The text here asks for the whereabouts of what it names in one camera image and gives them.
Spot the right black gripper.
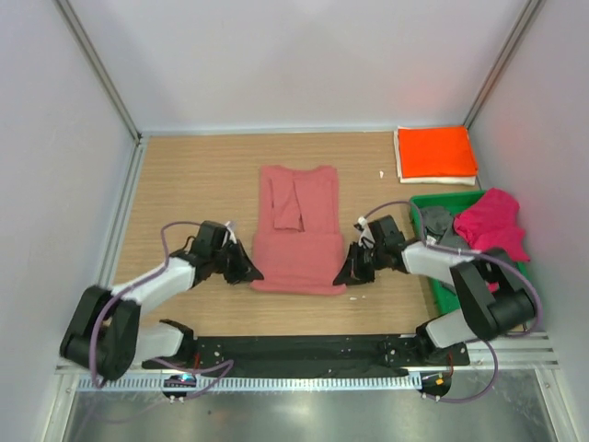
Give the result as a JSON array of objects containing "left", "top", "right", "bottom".
[{"left": 335, "top": 240, "right": 387, "bottom": 286}]

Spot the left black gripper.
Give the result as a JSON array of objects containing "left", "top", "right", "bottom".
[{"left": 210, "top": 238, "right": 262, "bottom": 285}]

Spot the salmon pink t shirt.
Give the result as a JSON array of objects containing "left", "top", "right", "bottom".
[{"left": 250, "top": 166, "right": 346, "bottom": 297}]

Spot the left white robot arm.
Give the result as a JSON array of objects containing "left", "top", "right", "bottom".
[{"left": 60, "top": 221, "right": 264, "bottom": 388}]

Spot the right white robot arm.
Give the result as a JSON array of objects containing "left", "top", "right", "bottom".
[{"left": 333, "top": 215, "right": 540, "bottom": 365}]

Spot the green plastic bin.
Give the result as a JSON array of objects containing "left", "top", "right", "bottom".
[{"left": 409, "top": 189, "right": 541, "bottom": 322}]

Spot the grey t shirt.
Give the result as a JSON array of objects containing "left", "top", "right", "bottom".
[{"left": 415, "top": 206, "right": 479, "bottom": 255}]

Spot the folded orange t shirt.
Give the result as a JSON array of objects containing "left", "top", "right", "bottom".
[{"left": 397, "top": 126, "right": 479, "bottom": 179}]

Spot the magenta t shirt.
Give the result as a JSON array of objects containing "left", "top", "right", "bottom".
[{"left": 453, "top": 186, "right": 530, "bottom": 291}]

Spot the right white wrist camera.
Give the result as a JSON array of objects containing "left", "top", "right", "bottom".
[{"left": 353, "top": 216, "right": 375, "bottom": 249}]

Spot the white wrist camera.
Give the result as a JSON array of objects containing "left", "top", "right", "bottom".
[
  {"left": 225, "top": 221, "right": 237, "bottom": 244},
  {"left": 353, "top": 216, "right": 375, "bottom": 249}
]

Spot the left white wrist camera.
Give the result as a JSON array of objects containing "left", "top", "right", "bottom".
[{"left": 225, "top": 221, "right": 237, "bottom": 244}]

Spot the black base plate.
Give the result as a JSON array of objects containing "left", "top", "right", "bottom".
[{"left": 165, "top": 334, "right": 470, "bottom": 378}]

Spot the slotted cable duct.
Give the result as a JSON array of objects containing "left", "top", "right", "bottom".
[{"left": 102, "top": 372, "right": 422, "bottom": 392}]

